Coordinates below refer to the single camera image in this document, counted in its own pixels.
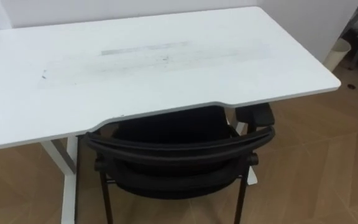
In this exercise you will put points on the white desk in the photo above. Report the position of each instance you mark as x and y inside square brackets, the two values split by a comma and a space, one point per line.
[154, 71]

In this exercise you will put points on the white waste bin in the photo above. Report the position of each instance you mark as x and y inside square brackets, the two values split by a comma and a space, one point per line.
[337, 54]

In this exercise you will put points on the black office chair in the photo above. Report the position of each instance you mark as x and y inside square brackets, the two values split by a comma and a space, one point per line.
[179, 161]

